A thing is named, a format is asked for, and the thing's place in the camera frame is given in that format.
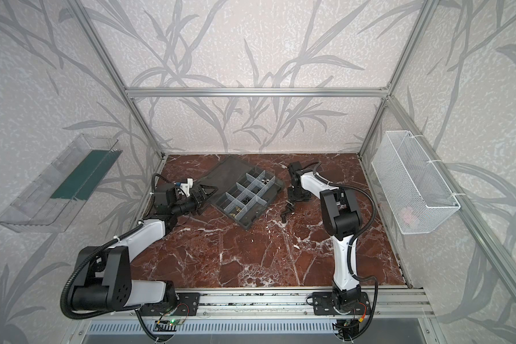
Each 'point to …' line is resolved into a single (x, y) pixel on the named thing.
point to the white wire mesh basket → (420, 200)
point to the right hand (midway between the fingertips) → (296, 192)
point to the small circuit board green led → (174, 321)
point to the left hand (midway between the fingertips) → (217, 189)
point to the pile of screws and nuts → (291, 210)
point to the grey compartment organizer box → (244, 193)
